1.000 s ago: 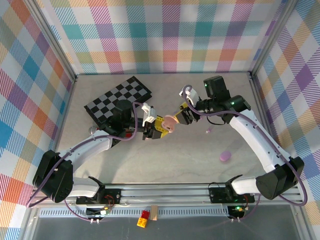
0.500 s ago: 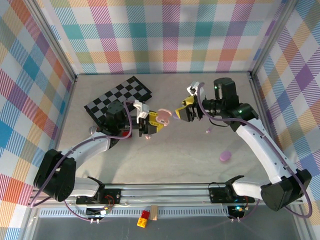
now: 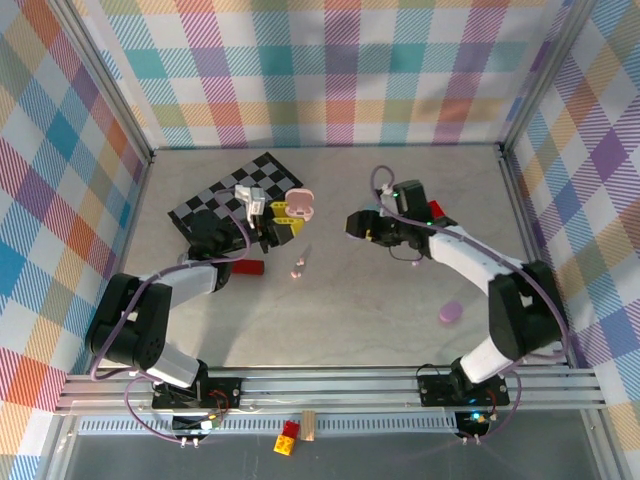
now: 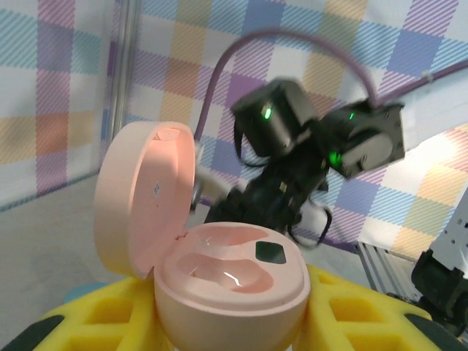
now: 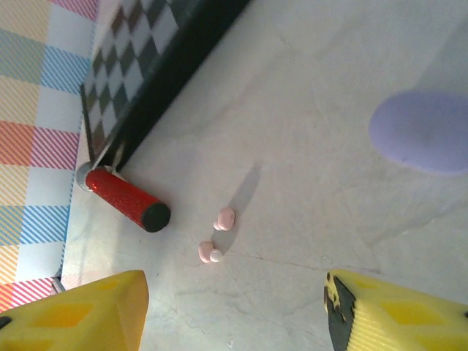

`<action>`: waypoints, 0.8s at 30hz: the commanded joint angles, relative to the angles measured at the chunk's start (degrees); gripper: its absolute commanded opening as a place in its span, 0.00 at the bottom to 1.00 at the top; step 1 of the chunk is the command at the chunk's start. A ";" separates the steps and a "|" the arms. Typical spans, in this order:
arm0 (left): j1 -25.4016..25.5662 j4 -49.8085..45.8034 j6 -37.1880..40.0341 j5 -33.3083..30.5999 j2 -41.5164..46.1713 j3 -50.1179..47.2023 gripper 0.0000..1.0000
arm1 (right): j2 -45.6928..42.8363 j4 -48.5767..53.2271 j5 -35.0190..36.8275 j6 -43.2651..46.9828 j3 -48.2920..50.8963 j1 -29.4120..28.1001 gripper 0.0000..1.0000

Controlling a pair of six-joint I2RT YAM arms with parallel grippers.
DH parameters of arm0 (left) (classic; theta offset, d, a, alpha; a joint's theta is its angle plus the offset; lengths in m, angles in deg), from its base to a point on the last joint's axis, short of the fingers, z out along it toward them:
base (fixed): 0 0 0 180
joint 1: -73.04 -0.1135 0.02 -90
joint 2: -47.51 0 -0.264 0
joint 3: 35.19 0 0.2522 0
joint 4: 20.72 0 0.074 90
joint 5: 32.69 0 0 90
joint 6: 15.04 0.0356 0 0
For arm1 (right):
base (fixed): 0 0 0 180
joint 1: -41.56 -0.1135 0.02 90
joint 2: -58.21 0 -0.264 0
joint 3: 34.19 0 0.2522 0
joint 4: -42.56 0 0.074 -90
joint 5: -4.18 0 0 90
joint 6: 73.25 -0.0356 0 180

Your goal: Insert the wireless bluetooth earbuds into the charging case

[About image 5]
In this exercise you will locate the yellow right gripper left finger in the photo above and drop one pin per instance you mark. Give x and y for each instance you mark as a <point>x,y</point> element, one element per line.
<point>73,318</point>

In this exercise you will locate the purple earbud charging case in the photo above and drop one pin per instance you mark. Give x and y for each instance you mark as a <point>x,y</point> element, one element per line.
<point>420,135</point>

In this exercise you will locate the black grey chessboard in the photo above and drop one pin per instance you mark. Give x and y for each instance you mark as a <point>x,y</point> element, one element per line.
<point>146,55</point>

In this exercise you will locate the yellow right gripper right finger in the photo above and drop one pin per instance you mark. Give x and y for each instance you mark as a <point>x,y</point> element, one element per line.
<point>402,321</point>

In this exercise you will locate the pink earbud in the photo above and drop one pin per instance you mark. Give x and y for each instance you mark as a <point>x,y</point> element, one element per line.
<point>204,251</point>
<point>226,217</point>

